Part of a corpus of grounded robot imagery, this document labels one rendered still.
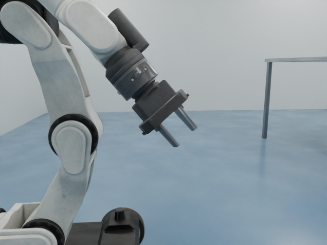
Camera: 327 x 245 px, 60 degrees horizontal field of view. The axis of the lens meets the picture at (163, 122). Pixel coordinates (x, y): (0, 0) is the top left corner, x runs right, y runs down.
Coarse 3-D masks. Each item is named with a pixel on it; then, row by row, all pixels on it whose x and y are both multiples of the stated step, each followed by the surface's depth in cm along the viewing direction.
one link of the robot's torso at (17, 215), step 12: (24, 204) 100; (36, 204) 101; (0, 216) 91; (12, 216) 92; (24, 216) 101; (0, 228) 85; (12, 228) 92; (24, 228) 85; (36, 228) 85; (0, 240) 83; (12, 240) 84; (24, 240) 84; (36, 240) 84; (48, 240) 85
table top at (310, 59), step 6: (270, 60) 300; (276, 60) 290; (282, 60) 281; (288, 60) 273; (294, 60) 265; (300, 60) 257; (306, 60) 250; (312, 60) 243; (318, 60) 237; (324, 60) 231
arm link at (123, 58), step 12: (120, 12) 57; (120, 24) 57; (132, 24) 58; (120, 36) 55; (132, 36) 57; (120, 48) 55; (132, 48) 57; (144, 48) 58; (108, 60) 55; (120, 60) 54; (132, 60) 54; (108, 72) 55; (120, 72) 54
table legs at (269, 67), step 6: (270, 66) 306; (270, 72) 308; (270, 78) 309; (270, 84) 311; (264, 102) 317; (264, 108) 318; (264, 114) 318; (264, 120) 319; (264, 126) 320; (264, 132) 321; (264, 138) 322
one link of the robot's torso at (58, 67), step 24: (24, 24) 73; (48, 48) 76; (72, 48) 89; (48, 72) 78; (72, 72) 79; (48, 96) 81; (72, 96) 81; (72, 120) 81; (96, 120) 88; (96, 144) 83
